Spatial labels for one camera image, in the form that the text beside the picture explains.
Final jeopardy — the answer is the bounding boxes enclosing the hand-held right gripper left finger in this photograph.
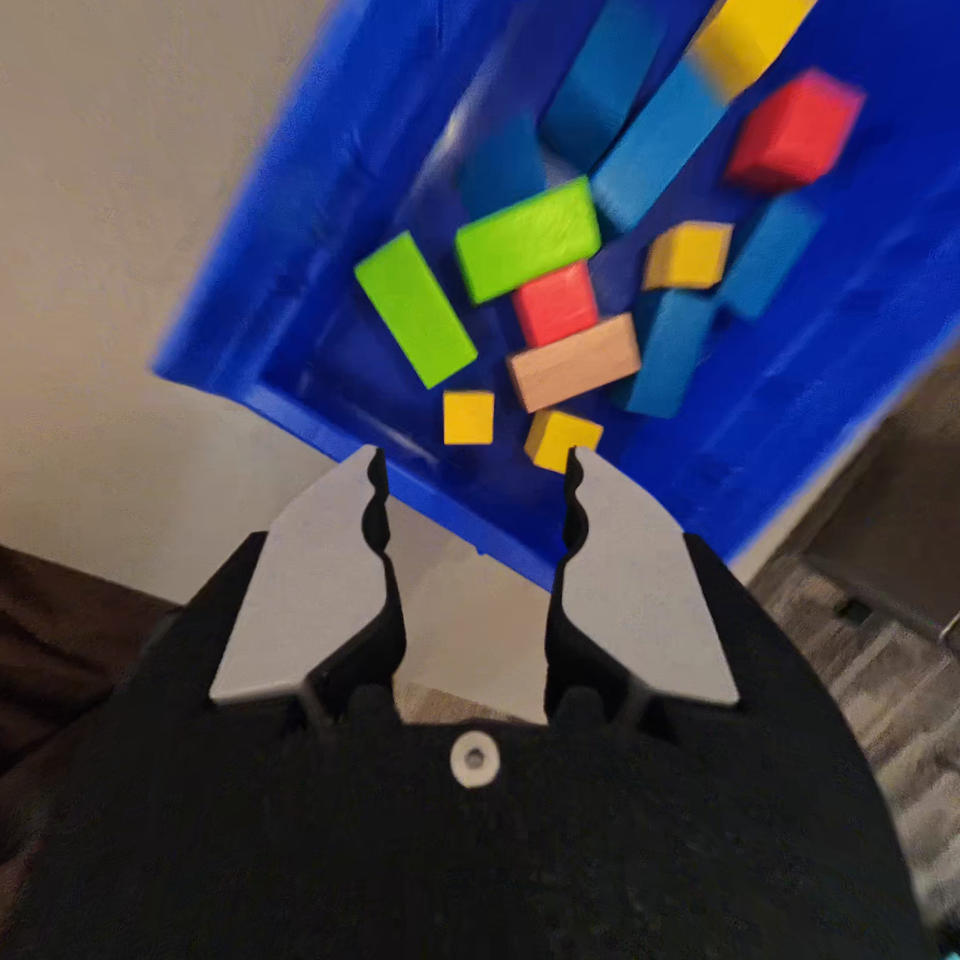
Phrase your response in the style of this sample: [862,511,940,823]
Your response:
[209,446,408,721]

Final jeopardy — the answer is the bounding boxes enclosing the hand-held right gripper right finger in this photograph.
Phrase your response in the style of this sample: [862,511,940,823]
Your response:
[543,447,742,721]

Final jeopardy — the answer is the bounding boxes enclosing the blue plastic bin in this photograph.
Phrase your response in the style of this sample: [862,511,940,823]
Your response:
[150,0,960,594]

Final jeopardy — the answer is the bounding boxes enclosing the pile of coloured wooden blocks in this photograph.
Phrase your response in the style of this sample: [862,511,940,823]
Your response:
[353,0,868,478]

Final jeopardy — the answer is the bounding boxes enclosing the grey desk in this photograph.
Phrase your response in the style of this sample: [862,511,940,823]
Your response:
[0,0,901,724]

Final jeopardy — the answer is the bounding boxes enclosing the person's brown clothing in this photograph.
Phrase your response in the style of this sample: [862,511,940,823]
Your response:
[0,543,181,856]

